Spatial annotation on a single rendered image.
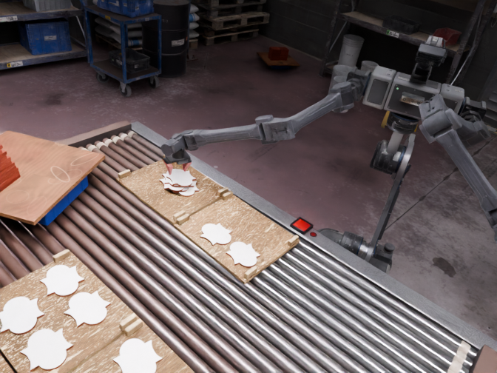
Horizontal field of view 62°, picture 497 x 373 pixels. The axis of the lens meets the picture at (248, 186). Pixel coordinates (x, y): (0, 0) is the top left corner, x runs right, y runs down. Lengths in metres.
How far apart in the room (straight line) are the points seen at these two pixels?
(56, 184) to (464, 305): 2.67
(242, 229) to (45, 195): 0.80
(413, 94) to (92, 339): 1.57
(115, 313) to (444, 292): 2.41
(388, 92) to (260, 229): 0.83
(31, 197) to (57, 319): 0.53
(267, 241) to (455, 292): 1.91
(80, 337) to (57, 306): 0.15
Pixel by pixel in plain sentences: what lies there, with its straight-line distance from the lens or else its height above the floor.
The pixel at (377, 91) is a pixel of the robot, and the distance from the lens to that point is 1.98.
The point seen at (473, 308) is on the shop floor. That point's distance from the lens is 3.32.
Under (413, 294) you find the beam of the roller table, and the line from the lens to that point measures 1.79.
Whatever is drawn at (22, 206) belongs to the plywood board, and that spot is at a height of 1.04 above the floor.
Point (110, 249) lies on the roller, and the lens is 1.70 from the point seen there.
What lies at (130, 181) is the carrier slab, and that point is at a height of 0.94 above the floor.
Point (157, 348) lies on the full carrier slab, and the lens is 1.40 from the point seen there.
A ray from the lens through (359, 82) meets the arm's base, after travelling 1.94.
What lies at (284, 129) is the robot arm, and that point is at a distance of 1.60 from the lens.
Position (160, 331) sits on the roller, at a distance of 1.45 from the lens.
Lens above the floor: 2.11
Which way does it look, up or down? 36 degrees down
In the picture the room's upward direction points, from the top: 9 degrees clockwise
